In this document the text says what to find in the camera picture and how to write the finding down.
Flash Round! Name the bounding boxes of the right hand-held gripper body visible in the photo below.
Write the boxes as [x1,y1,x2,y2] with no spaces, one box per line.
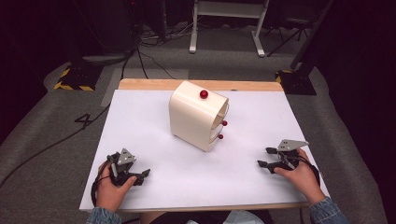
[274,139,310,172]

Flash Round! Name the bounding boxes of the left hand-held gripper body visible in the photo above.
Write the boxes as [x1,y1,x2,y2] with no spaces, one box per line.
[106,147,138,188]

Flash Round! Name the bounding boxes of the person's left hand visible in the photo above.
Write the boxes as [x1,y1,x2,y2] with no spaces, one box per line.
[95,161,138,213]

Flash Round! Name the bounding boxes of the person's right hand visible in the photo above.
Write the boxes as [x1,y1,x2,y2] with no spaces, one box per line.
[274,148,327,206]

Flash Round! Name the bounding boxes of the white table mat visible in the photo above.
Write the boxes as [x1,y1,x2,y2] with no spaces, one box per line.
[78,89,331,211]

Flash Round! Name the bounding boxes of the black stand with striped base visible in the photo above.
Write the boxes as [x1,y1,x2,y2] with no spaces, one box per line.
[275,0,336,96]
[53,0,105,92]

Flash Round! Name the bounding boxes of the cream cabinet with red knobs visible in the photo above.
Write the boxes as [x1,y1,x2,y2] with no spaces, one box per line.
[168,80,230,153]

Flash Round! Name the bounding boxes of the wooden table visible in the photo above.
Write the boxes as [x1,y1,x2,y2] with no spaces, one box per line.
[117,77,310,214]

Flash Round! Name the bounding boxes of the black tripod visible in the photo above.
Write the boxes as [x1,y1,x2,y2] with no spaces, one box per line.
[264,17,314,58]

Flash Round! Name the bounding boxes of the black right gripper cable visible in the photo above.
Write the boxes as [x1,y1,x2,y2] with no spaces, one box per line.
[295,155,321,188]

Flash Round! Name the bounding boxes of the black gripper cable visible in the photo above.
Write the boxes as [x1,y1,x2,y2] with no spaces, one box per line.
[295,155,321,188]
[90,155,112,208]

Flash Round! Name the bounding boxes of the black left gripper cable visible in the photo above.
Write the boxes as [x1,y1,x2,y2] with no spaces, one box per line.
[90,155,112,208]

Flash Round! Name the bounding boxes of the long black floor cable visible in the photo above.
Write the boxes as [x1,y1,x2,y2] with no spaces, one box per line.
[0,103,112,189]

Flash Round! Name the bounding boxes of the white desk frame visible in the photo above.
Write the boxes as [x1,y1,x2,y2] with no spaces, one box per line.
[189,0,271,58]

